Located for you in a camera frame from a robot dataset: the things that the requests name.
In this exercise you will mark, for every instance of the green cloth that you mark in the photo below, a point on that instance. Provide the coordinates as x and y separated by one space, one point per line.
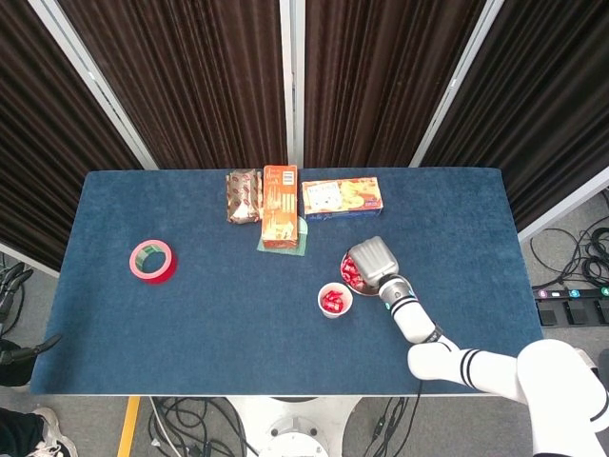
303 238

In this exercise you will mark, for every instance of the blue table mat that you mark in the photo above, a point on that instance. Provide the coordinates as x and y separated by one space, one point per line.
238 333

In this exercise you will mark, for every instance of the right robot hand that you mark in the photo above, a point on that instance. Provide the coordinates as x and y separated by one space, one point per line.
376 259

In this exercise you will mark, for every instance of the yellow blue biscuit box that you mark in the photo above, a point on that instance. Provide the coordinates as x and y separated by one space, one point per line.
342 197

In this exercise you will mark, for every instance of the yellow floor tape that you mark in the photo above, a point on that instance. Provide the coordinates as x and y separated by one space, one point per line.
128 428

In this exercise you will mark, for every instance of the round metal plate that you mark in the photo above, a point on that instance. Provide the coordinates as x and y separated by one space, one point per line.
368 289

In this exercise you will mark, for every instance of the gold snack bag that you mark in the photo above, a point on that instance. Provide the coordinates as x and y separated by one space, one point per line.
242 197

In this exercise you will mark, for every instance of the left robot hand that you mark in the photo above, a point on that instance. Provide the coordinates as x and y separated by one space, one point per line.
38 343

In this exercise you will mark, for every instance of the white frame post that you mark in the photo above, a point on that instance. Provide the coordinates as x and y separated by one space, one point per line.
452 85
285 71
90 76

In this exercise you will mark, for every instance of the tall orange box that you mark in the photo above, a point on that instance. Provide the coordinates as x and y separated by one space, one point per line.
280 209

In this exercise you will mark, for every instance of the dark brown curtain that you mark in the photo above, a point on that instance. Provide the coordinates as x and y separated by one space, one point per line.
38 143
190 85
547 119
380 85

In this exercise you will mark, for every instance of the white frame bar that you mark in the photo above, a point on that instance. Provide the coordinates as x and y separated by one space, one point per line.
561 204
24 257

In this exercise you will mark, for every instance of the black foot pedal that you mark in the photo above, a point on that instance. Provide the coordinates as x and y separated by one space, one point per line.
604 310
575 311
548 315

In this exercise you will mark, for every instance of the black trouser leg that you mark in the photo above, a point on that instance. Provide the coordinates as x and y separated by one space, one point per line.
16 431

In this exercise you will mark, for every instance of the white black sneaker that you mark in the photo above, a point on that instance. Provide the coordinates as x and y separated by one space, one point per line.
54 433

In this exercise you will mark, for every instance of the red tape roll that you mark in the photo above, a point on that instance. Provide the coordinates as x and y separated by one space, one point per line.
166 276

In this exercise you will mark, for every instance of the white paper cup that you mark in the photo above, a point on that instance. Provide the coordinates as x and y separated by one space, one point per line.
334 315

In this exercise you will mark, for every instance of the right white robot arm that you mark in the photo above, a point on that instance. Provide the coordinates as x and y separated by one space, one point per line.
414 319

